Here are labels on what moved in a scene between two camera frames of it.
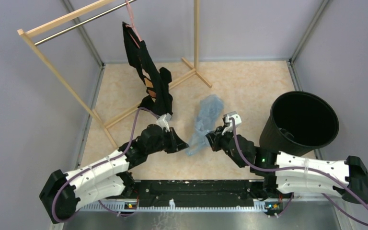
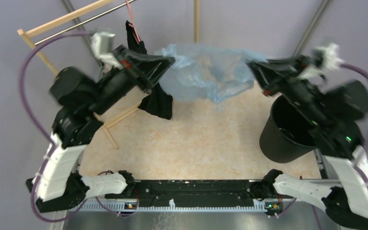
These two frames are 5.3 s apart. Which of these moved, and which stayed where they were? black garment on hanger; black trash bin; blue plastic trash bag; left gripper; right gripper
Moved: blue plastic trash bag; right gripper; left gripper
Stayed: black garment on hanger; black trash bin
